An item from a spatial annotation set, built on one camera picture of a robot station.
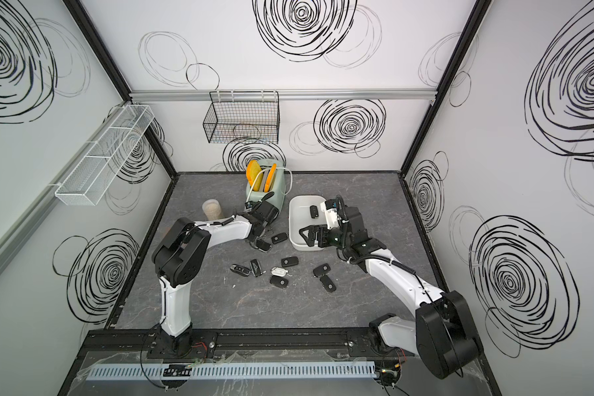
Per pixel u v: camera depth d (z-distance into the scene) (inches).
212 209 37.3
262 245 36.9
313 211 41.2
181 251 22.1
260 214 31.5
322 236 28.4
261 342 29.8
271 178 37.3
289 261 35.3
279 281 33.6
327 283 33.5
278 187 37.9
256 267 34.8
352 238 25.2
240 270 34.8
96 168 29.5
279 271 34.8
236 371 37.9
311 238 28.7
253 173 36.3
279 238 37.9
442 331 15.7
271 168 37.5
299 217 40.9
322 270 34.9
